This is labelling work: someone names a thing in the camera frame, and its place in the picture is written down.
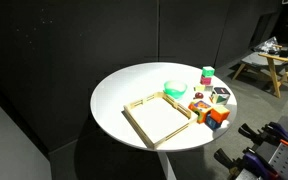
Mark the clamp with orange tip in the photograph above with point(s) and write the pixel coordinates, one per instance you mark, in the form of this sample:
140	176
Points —
272	133

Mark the wooden chair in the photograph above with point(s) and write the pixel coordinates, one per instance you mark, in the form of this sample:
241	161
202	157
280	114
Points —
272	68

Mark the wooden tray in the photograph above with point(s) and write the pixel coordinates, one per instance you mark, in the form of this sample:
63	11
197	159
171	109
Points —
157	118

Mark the green cube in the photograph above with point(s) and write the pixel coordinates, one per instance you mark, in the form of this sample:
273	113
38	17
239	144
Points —
208	71

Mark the patterned picture cube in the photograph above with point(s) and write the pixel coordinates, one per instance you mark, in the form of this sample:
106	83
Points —
220	96

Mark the pink cube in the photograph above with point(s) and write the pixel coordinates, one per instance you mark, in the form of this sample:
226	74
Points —
205	80

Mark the blue block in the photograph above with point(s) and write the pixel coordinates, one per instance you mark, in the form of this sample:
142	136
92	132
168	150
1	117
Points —
211	123

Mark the purple handled clamp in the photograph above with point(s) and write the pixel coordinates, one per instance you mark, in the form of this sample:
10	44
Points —
251	162

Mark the white round table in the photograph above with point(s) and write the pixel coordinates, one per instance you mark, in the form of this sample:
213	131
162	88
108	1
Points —
184	156

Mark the green bowl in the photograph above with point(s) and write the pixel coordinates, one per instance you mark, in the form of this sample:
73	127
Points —
175	89

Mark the yellow-green flat block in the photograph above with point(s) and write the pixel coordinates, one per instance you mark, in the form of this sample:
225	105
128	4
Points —
200	88

